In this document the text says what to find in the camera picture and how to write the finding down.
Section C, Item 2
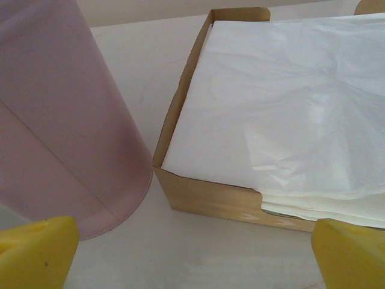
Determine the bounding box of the brown cardboard napkin tray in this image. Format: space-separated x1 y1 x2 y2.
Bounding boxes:
152 0 385 233

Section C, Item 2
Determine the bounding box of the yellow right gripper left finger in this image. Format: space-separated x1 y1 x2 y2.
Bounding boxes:
0 216 80 289

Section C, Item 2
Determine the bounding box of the white paper napkin stack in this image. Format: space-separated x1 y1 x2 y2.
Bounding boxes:
162 12 385 229

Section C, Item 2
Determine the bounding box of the pink cylindrical holder cup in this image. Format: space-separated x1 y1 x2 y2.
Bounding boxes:
0 0 154 241

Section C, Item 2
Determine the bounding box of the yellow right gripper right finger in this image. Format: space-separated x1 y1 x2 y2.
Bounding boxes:
311 219 385 289

